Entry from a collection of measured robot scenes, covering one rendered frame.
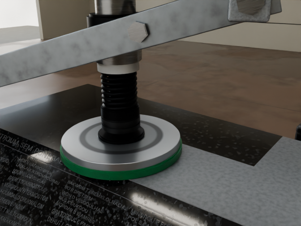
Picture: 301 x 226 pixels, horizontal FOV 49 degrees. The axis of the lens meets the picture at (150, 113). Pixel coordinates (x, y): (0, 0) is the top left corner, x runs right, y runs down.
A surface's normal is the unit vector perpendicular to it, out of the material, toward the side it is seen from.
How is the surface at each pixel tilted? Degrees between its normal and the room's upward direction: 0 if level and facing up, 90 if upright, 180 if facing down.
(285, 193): 0
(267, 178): 0
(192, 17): 90
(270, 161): 0
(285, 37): 90
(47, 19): 90
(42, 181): 45
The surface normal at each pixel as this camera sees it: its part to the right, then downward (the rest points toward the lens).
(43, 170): -0.42, -0.45
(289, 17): -0.59, 0.29
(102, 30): -0.25, 0.35
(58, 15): 0.80, 0.21
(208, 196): -0.01, -0.93
